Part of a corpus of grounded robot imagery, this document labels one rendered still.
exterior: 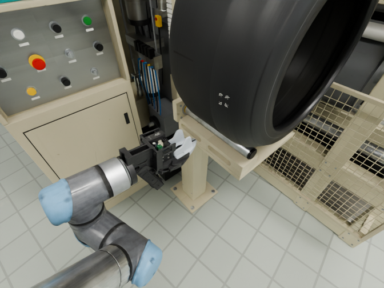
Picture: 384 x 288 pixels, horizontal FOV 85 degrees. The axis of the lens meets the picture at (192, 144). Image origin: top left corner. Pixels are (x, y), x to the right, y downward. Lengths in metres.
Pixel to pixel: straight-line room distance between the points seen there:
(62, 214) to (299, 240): 1.47
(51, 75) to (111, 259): 0.83
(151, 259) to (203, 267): 1.04
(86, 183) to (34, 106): 0.72
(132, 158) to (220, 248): 1.16
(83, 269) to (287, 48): 0.49
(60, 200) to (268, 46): 0.45
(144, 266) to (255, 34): 0.45
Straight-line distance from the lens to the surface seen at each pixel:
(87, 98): 1.09
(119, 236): 0.47
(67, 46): 1.05
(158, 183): 0.55
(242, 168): 0.74
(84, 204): 0.44
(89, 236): 0.50
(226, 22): 0.44
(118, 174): 0.44
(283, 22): 0.43
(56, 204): 0.44
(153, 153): 0.46
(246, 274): 1.50
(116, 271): 0.41
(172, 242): 1.51
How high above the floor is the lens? 1.43
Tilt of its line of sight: 46 degrees down
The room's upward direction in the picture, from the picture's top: straight up
